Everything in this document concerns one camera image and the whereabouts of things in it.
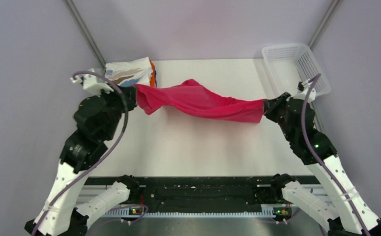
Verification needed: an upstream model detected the white plastic basket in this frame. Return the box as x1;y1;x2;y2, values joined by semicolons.
262;43;331;96

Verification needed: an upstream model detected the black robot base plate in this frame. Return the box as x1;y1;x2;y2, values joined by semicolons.
86;176;321;214

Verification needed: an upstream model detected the aluminium rail frame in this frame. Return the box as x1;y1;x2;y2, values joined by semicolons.
76;185;357;209

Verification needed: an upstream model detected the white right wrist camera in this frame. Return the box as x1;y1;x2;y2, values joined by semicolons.
292;81;317;103

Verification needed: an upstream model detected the white slotted cable duct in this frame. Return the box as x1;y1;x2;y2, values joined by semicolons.
102;207;275;218

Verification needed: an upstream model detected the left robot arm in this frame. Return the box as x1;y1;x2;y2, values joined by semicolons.
25;86;140;236

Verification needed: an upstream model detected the white patterned folded t-shirt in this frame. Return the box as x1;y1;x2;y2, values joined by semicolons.
105;57;151;87

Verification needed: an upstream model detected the orange folded t-shirt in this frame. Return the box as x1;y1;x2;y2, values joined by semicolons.
149;60;155;88

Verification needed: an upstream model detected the crimson red t-shirt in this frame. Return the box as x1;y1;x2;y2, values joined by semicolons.
136;79;265;123

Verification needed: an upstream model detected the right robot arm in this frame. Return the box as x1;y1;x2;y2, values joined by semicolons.
263;92;381;236

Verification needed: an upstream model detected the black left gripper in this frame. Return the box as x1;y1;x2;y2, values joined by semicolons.
98;80;139;139

